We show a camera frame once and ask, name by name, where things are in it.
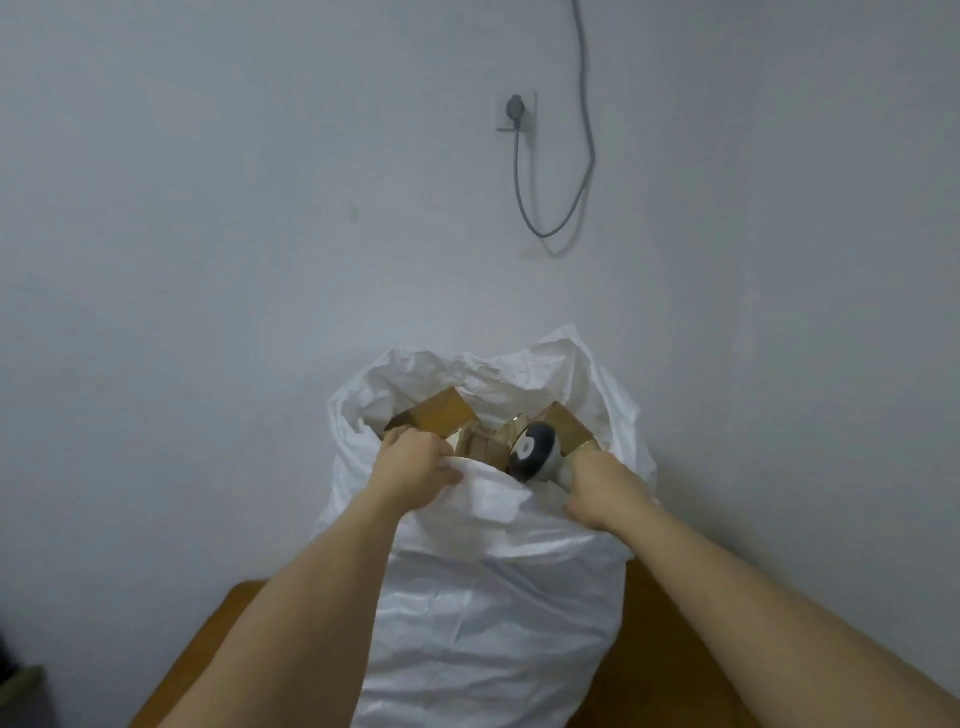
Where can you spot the person's left hand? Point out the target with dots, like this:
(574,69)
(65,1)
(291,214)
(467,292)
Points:
(409,465)

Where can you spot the person's right hand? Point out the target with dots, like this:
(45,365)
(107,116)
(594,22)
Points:
(604,491)

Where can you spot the person's left fingers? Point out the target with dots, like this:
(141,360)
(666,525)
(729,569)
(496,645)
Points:
(442,469)

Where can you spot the person's right fingers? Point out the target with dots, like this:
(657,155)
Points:
(579,491)

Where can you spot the large white woven sack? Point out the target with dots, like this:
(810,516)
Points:
(495,585)

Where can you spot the person's left forearm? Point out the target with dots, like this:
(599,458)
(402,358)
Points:
(300,622)

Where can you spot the person's right forearm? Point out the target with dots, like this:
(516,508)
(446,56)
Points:
(780,622)

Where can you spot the gold cardboard box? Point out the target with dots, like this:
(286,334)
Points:
(484,444)
(435,414)
(566,431)

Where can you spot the white and black round device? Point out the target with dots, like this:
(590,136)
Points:
(534,451)

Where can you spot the grey power plug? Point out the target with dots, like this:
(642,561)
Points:
(515,107)

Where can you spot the white wall socket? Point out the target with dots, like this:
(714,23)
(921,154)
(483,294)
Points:
(517,112)

